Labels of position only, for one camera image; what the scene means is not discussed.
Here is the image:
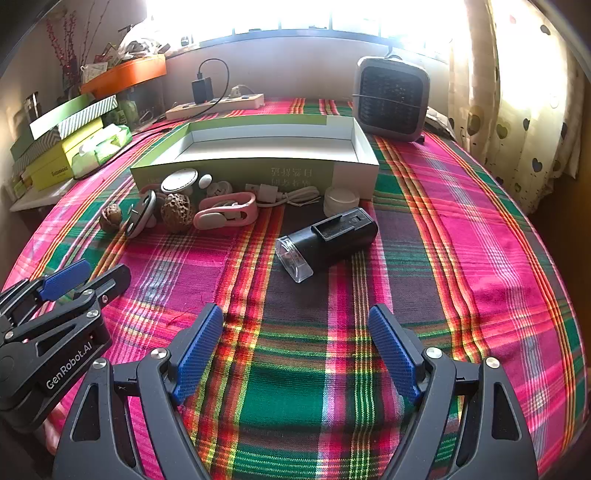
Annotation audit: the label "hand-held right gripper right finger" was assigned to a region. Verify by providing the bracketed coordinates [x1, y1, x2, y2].
[368, 304, 539, 480]

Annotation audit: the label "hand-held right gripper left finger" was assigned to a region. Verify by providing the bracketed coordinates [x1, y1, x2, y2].
[54, 303, 225, 480]

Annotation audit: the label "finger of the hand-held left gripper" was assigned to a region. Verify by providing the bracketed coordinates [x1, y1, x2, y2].
[0, 264, 132, 356]
[0, 259, 92, 330]

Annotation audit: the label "small brown walnut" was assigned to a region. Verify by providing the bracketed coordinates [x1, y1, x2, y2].
[99, 204, 123, 228]

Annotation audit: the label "dark grey round lid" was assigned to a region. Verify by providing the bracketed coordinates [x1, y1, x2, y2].
[124, 190, 158, 238]

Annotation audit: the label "large brown walnut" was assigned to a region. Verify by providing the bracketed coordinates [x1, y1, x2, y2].
[160, 193, 194, 227]

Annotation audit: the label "pink ear-hook headphone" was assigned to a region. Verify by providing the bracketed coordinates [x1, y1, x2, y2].
[193, 191, 257, 229]
[139, 184, 169, 229]

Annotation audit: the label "white round lamp green base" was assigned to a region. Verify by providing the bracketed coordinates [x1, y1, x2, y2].
[160, 168, 211, 204]

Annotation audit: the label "black flashlight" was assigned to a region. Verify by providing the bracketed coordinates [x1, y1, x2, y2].
[276, 208, 379, 283]

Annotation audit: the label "small white round jar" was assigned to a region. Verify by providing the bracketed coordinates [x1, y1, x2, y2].
[323, 186, 360, 217]

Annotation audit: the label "white usb cable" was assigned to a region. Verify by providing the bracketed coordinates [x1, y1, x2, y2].
[245, 182, 321, 208]

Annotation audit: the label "green and white cardboard box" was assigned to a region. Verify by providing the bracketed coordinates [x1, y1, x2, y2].
[130, 114, 380, 200]

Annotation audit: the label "plaid tablecloth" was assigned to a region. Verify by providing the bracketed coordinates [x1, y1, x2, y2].
[0, 97, 585, 480]

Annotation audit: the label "white side table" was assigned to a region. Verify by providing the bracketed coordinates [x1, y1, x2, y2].
[9, 178, 75, 213]

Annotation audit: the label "yellow-green box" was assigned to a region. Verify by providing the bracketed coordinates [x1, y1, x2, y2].
[21, 117, 105, 192]

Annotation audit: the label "green tissue pack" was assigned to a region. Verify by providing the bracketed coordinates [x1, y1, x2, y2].
[69, 124, 133, 181]

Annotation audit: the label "green white striped box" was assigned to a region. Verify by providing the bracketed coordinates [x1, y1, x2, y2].
[55, 95, 118, 140]

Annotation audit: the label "green box lid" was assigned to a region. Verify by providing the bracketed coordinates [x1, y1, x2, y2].
[30, 92, 95, 139]

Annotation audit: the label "pale green jar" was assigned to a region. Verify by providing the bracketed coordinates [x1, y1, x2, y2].
[117, 99, 139, 127]

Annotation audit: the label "orange tray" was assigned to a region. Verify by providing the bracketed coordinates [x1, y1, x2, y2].
[79, 54, 167, 100]

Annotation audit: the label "beige power strip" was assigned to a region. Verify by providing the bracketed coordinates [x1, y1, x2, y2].
[165, 93, 265, 121]

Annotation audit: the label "black charger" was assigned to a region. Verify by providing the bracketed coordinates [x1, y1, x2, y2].
[191, 78, 214, 104]

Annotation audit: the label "red flower branches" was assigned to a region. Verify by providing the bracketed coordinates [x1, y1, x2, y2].
[45, 11, 81, 86]

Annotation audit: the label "white plastic bag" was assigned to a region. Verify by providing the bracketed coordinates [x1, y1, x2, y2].
[117, 23, 174, 58]

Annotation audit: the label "grey space heater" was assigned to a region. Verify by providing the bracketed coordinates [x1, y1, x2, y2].
[352, 55, 431, 143]

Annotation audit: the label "cream curtain with hearts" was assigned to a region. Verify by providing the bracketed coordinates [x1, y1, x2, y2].
[450, 0, 585, 215]

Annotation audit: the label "black charger cable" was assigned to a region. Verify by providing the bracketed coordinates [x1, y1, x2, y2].
[69, 58, 230, 182]

